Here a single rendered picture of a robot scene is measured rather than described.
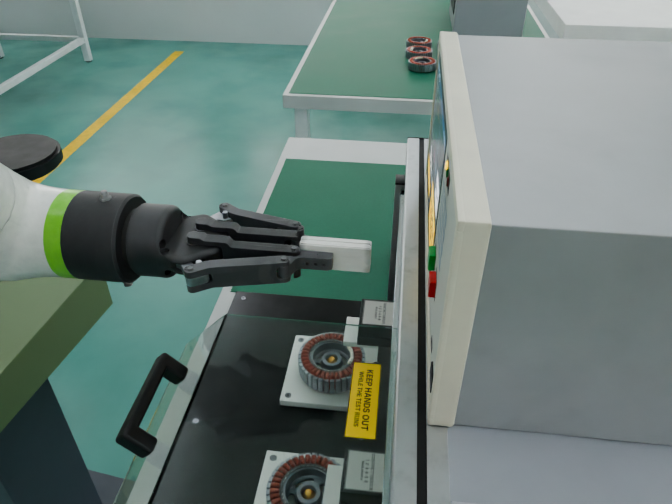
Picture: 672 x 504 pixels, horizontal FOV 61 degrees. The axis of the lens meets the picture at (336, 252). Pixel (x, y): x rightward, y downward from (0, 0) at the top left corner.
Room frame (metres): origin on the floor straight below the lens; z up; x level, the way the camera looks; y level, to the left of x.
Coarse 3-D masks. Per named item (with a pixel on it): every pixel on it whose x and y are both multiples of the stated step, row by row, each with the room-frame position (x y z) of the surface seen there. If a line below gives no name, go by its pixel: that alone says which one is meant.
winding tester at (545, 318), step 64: (448, 64) 0.61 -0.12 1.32; (512, 64) 0.62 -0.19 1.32; (576, 64) 0.62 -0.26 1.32; (640, 64) 0.62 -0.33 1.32; (448, 128) 0.45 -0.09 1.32; (512, 128) 0.45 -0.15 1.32; (576, 128) 0.45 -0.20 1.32; (640, 128) 0.45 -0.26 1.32; (448, 192) 0.40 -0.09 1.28; (512, 192) 0.34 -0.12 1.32; (576, 192) 0.34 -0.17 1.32; (640, 192) 0.34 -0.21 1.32; (448, 256) 0.34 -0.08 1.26; (512, 256) 0.30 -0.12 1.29; (576, 256) 0.30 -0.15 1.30; (640, 256) 0.29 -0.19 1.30; (448, 320) 0.30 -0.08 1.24; (512, 320) 0.30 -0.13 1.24; (576, 320) 0.30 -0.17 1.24; (640, 320) 0.29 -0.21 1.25; (448, 384) 0.30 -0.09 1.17; (512, 384) 0.30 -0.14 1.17; (576, 384) 0.29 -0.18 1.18; (640, 384) 0.29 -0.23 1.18
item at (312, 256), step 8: (288, 256) 0.45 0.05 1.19; (296, 256) 0.45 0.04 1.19; (304, 256) 0.45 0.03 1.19; (312, 256) 0.45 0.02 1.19; (320, 256) 0.45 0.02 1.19; (328, 256) 0.45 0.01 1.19; (296, 264) 0.44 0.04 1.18; (304, 264) 0.44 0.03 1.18; (312, 264) 0.44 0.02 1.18; (320, 264) 0.44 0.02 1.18; (328, 264) 0.44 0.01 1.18; (280, 272) 0.43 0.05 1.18; (288, 272) 0.43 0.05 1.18
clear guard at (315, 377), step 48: (240, 336) 0.46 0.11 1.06; (288, 336) 0.46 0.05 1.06; (336, 336) 0.46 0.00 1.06; (384, 336) 0.46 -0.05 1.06; (192, 384) 0.40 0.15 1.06; (240, 384) 0.39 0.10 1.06; (288, 384) 0.39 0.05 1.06; (336, 384) 0.39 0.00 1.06; (384, 384) 0.39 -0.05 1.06; (192, 432) 0.33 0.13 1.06; (240, 432) 0.33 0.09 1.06; (288, 432) 0.33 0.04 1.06; (336, 432) 0.33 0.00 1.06; (384, 432) 0.33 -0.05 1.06; (144, 480) 0.30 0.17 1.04; (192, 480) 0.28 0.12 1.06; (240, 480) 0.28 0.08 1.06; (288, 480) 0.28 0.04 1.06; (336, 480) 0.28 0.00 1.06; (384, 480) 0.28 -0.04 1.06
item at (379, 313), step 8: (368, 304) 0.68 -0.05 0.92; (376, 304) 0.68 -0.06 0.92; (384, 304) 0.68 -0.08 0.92; (392, 304) 0.68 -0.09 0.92; (360, 312) 0.66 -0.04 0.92; (368, 312) 0.66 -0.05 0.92; (376, 312) 0.66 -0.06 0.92; (384, 312) 0.66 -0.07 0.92; (392, 312) 0.66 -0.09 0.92; (352, 320) 0.69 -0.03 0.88; (360, 320) 0.64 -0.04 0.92; (368, 320) 0.64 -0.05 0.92; (376, 320) 0.64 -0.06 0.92; (384, 320) 0.64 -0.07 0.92
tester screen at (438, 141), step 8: (440, 80) 0.65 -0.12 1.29; (440, 88) 0.63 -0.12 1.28; (440, 96) 0.62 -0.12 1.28; (440, 104) 0.60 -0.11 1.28; (440, 112) 0.59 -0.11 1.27; (440, 120) 0.58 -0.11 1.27; (432, 128) 0.70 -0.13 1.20; (440, 128) 0.56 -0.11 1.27; (432, 136) 0.69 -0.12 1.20; (440, 136) 0.55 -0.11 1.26; (432, 144) 0.67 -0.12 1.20; (440, 144) 0.54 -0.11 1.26; (432, 152) 0.65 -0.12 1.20; (440, 152) 0.53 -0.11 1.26; (432, 160) 0.63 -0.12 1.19; (440, 160) 0.51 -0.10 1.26; (432, 168) 0.62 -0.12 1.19; (440, 168) 0.50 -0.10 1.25; (432, 176) 0.60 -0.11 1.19; (440, 176) 0.49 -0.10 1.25
